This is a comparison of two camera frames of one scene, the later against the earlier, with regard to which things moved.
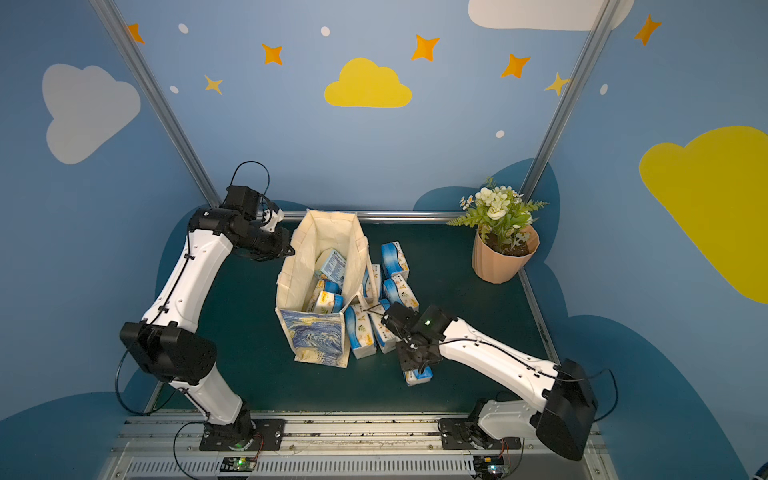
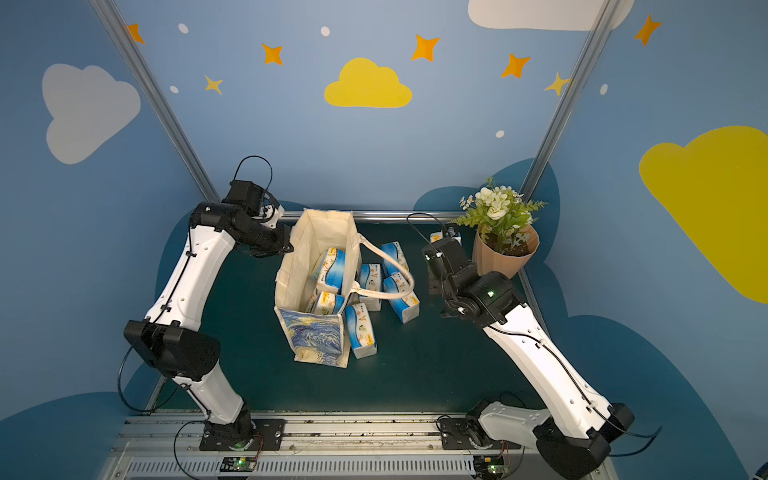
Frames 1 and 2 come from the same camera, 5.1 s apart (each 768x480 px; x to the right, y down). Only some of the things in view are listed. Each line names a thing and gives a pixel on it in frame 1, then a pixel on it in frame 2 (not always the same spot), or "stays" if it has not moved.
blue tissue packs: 414,377 to 449,231
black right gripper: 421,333 to 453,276
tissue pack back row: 393,260 stays
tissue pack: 329,303 stays
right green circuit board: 490,467 stays
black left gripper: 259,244 stays
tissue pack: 387,339 to 333,269
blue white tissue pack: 398,289 stays
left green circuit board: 238,464 stays
